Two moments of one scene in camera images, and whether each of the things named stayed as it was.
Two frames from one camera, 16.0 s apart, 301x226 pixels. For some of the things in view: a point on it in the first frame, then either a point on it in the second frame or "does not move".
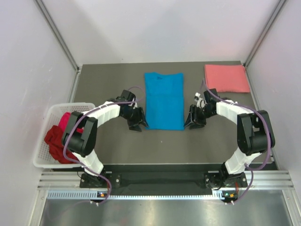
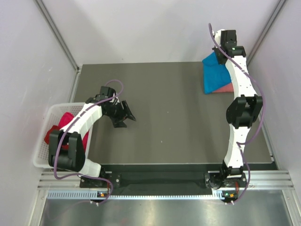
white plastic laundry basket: (43, 158) does not move
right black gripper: (194, 109) -> (216, 50)
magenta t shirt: (64, 122) does not move
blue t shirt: (164, 97) -> (216, 75)
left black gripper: (139, 117) -> (128, 113)
